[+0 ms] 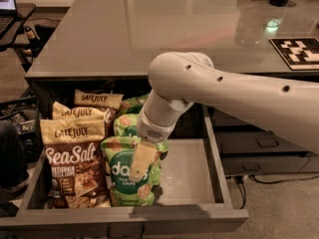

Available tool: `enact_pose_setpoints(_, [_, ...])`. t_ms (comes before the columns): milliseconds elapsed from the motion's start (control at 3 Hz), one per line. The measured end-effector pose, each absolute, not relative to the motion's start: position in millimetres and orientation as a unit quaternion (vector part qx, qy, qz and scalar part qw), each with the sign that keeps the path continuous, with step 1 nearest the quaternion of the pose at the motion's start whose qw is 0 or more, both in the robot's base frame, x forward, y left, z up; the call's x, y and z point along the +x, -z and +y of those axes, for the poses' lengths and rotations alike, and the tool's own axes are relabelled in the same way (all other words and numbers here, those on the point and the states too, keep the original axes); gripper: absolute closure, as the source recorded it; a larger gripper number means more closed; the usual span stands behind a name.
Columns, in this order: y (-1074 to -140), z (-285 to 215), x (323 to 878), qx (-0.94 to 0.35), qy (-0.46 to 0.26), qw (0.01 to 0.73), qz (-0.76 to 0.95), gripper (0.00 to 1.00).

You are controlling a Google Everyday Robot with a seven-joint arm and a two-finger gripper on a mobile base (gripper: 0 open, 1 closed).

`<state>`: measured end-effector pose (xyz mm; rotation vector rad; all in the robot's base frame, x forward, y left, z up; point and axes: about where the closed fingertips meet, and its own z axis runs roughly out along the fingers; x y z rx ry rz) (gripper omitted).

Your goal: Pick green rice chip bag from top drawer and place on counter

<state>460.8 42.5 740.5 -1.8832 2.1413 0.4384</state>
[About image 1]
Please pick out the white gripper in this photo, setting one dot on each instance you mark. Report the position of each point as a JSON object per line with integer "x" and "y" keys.
{"x": 150, "y": 129}

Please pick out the green dang chip bag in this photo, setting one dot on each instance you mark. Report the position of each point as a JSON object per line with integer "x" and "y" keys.
{"x": 132, "y": 105}
{"x": 118, "y": 152}
{"x": 126, "y": 125}

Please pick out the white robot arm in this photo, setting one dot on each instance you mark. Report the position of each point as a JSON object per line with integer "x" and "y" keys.
{"x": 287, "y": 108}

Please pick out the back Late July chip bag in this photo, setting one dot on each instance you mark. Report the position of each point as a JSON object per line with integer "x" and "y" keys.
{"x": 108, "y": 104}

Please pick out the late july chip bag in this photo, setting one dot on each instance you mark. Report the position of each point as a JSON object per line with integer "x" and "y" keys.
{"x": 78, "y": 116}
{"x": 108, "y": 104}
{"x": 72, "y": 148}

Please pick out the open grey top drawer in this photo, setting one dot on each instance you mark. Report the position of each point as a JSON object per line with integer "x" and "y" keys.
{"x": 193, "y": 197}

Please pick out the front Late July chip bag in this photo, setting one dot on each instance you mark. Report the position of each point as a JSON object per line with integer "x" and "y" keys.
{"x": 72, "y": 148}

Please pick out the closed middle right drawer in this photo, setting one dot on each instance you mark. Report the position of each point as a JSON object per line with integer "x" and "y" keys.
{"x": 254, "y": 142}

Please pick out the closed drawer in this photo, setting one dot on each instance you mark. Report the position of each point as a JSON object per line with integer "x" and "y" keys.
{"x": 296, "y": 162}
{"x": 254, "y": 142}

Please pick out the closed lower right drawer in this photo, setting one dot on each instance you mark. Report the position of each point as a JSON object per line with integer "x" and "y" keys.
{"x": 296, "y": 162}

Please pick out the middle Late July chip bag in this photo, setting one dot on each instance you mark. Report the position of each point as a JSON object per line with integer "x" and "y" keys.
{"x": 78, "y": 116}

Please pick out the grey cabinet with counter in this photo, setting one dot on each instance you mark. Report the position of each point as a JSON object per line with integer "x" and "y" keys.
{"x": 99, "y": 40}

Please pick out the black crate with items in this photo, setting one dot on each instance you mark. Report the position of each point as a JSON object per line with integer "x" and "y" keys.
{"x": 24, "y": 115}

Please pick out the black white marker tag board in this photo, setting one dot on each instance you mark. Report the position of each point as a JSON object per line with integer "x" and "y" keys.
{"x": 298, "y": 53}

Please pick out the black side desk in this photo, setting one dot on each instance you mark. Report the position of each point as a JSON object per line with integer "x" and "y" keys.
{"x": 24, "y": 11}

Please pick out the laptop computer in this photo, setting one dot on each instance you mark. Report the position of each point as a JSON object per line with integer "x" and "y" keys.
{"x": 8, "y": 15}

